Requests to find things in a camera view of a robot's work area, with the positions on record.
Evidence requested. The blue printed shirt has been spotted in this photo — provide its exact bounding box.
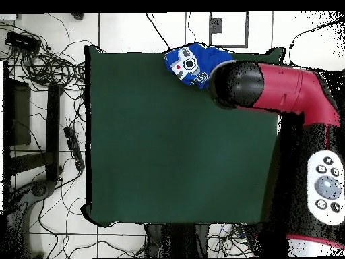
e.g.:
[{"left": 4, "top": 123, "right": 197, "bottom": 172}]
[{"left": 164, "top": 42, "right": 235, "bottom": 90}]

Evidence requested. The dark green table cloth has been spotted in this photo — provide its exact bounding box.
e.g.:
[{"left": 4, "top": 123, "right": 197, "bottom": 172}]
[{"left": 82, "top": 45, "right": 287, "bottom": 228}]

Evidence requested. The black power strip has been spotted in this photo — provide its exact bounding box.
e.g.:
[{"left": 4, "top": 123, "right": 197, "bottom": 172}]
[{"left": 63, "top": 125, "right": 86, "bottom": 172}]

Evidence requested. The black upright stand bar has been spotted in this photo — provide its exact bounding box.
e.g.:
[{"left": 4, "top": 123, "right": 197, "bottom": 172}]
[{"left": 45, "top": 84, "right": 61, "bottom": 182}]

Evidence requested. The small dark grey box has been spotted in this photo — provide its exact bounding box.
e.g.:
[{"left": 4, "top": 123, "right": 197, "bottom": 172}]
[{"left": 210, "top": 17, "right": 224, "bottom": 34}]

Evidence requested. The grey stand foot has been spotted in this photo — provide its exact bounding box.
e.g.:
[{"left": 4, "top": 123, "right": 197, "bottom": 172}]
[{"left": 5, "top": 179, "right": 57, "bottom": 259}]

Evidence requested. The black electronics box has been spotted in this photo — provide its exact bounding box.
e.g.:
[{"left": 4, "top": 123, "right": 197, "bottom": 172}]
[{"left": 5, "top": 30, "right": 42, "bottom": 54}]

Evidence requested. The thick black cable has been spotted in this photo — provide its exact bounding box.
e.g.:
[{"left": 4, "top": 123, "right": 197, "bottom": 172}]
[{"left": 145, "top": 12, "right": 174, "bottom": 54}]

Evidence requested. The thin black cable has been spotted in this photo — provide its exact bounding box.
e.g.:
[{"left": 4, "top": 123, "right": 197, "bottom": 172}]
[{"left": 185, "top": 12, "right": 198, "bottom": 45}]

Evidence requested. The grey rectangular frame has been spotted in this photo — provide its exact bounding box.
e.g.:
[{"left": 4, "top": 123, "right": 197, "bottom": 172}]
[{"left": 208, "top": 11, "right": 249, "bottom": 49}]

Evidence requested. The black cable tangle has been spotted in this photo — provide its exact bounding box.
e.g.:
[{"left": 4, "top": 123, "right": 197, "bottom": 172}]
[{"left": 5, "top": 16, "right": 88, "bottom": 93}]

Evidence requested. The black metal frame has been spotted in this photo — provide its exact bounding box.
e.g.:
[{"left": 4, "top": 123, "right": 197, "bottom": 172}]
[{"left": 2, "top": 61, "right": 55, "bottom": 176}]

